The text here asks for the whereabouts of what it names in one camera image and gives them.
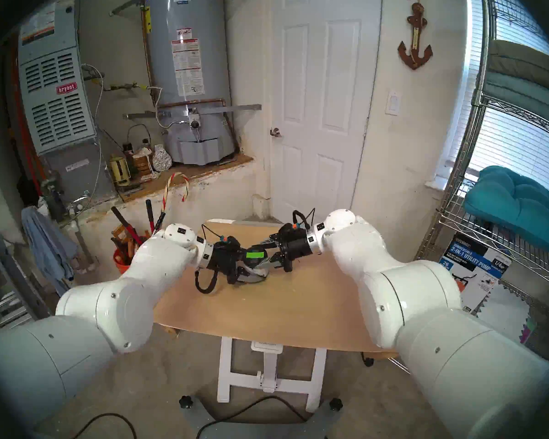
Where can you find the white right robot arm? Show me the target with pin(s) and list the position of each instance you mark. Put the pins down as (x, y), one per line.
(416, 305)

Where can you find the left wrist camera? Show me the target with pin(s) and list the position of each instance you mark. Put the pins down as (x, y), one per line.
(228, 242)

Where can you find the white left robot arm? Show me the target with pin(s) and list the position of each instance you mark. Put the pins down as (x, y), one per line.
(96, 314)

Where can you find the orange plastic bucket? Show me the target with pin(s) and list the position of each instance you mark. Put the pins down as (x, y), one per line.
(122, 265)

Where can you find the black base knob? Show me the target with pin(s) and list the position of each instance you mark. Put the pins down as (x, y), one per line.
(336, 404)
(185, 402)

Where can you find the gray Bryant furnace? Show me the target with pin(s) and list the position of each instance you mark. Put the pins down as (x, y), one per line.
(59, 109)

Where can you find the black caster wheel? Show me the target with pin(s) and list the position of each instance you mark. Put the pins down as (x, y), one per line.
(368, 361)

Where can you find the black grip steel rod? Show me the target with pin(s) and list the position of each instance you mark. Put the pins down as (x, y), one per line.
(160, 219)

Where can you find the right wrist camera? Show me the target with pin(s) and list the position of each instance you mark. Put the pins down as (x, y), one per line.
(290, 228)

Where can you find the white zigzag edged sheet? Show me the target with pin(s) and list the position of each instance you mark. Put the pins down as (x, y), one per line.
(505, 312)

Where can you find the plywood platform board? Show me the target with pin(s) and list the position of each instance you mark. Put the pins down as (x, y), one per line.
(201, 170)

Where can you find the teal tufted cushion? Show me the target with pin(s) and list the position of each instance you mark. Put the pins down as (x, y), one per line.
(517, 200)

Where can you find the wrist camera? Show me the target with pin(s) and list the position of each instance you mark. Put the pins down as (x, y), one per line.
(228, 242)
(290, 228)

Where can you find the pale teal folded cushion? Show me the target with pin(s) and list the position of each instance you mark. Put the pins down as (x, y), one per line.
(517, 93)

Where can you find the gas pipe with yellow valve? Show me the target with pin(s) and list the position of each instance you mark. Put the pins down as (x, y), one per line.
(128, 86)

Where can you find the olive gray folded cushion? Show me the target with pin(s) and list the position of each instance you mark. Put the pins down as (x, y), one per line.
(521, 61)

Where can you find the wooden anchor wall decoration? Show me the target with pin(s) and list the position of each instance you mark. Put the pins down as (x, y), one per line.
(414, 54)

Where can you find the aluminium ladder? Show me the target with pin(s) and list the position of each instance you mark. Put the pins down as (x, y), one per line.
(9, 317)

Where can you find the pale yellow jug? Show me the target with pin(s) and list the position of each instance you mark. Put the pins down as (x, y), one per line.
(119, 170)

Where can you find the utility pump carton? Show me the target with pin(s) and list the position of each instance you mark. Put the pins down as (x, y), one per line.
(480, 259)

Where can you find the folding table with board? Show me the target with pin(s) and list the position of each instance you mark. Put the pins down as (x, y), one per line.
(274, 314)

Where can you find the blue hanging towel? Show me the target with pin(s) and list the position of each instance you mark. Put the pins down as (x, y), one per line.
(45, 246)

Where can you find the crumpled aluminium foil bundle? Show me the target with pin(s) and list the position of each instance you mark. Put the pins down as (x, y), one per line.
(162, 159)

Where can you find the gray robot base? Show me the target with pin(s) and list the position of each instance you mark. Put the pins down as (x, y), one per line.
(256, 431)

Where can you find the window with white blinds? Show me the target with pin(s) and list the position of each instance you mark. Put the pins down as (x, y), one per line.
(512, 145)

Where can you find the striped candy cane decoration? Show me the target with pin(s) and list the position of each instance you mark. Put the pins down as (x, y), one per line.
(187, 186)

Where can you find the white wall light switch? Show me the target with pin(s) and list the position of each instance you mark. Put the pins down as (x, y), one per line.
(393, 103)

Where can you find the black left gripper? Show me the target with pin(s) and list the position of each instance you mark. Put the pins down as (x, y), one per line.
(226, 262)

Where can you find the black lid with green tape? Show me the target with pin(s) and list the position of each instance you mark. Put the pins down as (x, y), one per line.
(261, 259)

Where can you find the gray water heater tank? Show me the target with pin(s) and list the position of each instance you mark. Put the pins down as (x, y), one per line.
(215, 54)

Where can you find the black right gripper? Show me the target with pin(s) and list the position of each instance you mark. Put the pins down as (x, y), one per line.
(295, 245)

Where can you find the white panel door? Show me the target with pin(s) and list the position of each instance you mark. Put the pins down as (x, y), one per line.
(325, 122)

